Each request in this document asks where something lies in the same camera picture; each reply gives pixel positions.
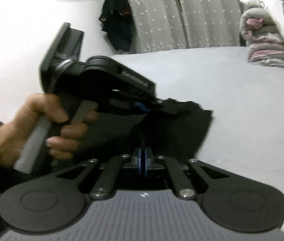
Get black garment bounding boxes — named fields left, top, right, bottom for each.
left=82, top=98, right=213, bottom=163

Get black clothes hanging in corner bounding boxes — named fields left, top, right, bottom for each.
left=99, top=0, right=134, bottom=52

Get person's left hand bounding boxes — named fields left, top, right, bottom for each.
left=0, top=94, right=97, bottom=167

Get grey dotted curtain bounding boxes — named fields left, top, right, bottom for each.
left=128, top=0, right=245, bottom=53

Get grey bed sheet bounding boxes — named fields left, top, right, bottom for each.
left=114, top=47, right=284, bottom=231

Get folded pink white quilt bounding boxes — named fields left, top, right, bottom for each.
left=240, top=0, right=284, bottom=67

